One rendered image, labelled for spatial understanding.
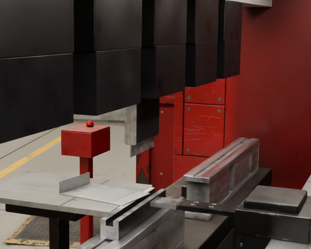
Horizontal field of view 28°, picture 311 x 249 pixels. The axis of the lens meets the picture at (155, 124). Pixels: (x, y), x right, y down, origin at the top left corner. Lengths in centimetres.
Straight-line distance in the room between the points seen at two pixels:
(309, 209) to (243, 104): 93
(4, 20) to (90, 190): 54
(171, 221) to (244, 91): 80
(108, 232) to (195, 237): 34
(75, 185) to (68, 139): 179
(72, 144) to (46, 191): 180
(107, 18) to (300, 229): 40
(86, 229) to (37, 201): 202
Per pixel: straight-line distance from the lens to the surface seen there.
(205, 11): 118
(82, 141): 286
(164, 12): 98
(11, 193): 109
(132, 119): 97
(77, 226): 403
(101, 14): 78
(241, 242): 146
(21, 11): 63
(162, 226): 107
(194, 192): 135
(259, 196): 95
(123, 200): 102
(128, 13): 85
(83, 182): 112
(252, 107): 184
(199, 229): 129
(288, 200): 94
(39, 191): 110
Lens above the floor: 129
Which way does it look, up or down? 9 degrees down
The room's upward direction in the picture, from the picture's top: 1 degrees clockwise
